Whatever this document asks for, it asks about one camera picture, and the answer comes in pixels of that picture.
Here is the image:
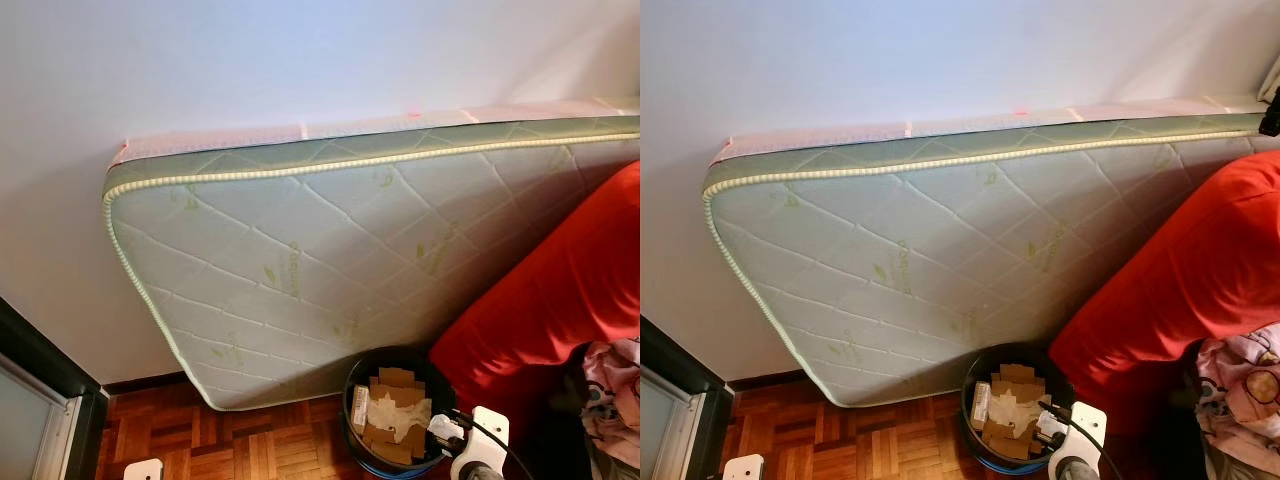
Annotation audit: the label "white crumpled paper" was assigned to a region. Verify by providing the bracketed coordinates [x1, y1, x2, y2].
[985, 390, 1049, 436]
[366, 395, 433, 441]

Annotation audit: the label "brown cardboard scraps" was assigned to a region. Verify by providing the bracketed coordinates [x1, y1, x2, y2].
[972, 363, 1051, 459]
[352, 367, 433, 466]

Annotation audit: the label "black round waste bin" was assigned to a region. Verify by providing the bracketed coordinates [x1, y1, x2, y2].
[342, 345, 459, 479]
[960, 342, 1076, 476]

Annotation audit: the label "pink cartoon print blanket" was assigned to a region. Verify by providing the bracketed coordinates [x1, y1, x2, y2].
[582, 338, 641, 471]
[1195, 322, 1280, 476]

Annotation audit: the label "large red covered cushion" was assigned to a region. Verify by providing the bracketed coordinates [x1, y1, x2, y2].
[430, 160, 641, 411]
[1048, 150, 1280, 441]

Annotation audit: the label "frosted glass sliding door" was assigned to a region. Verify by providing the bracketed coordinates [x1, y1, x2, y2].
[0, 355, 81, 480]
[640, 368, 691, 480]

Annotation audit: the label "dark wooden skirting board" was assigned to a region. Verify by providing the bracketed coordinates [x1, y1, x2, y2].
[730, 370, 793, 392]
[103, 372, 186, 397]

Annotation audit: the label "thin pink foam mattress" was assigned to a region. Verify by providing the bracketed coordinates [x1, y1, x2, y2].
[110, 97, 641, 169]
[712, 95, 1271, 166]

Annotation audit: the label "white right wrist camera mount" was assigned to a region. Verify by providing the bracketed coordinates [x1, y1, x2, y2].
[1050, 402, 1109, 471]
[450, 405, 511, 479]

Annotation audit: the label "dark door frame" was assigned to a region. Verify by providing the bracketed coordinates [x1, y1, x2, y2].
[640, 315, 736, 480]
[0, 297, 109, 480]

